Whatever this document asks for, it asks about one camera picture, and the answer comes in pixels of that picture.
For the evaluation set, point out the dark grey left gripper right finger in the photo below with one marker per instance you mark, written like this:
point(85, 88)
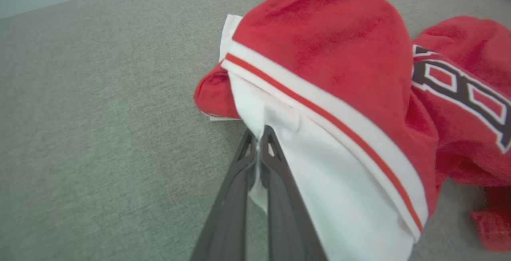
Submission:
point(287, 221)

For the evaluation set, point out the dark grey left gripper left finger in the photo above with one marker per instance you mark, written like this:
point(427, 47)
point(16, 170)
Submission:
point(227, 221)

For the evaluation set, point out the red white numbered jersey shirt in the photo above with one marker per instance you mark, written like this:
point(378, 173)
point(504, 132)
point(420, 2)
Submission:
point(319, 25)

